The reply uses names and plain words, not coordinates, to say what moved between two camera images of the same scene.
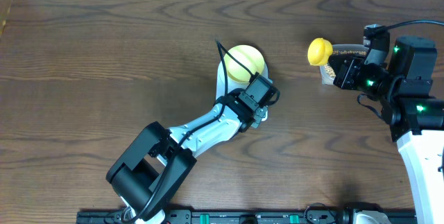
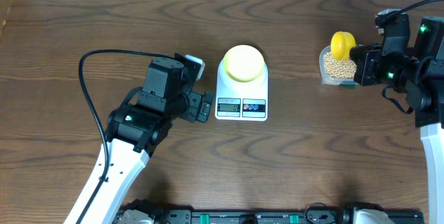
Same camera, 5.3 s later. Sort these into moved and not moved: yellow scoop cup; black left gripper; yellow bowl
Moved: yellow scoop cup; black left gripper
Not moved: yellow bowl
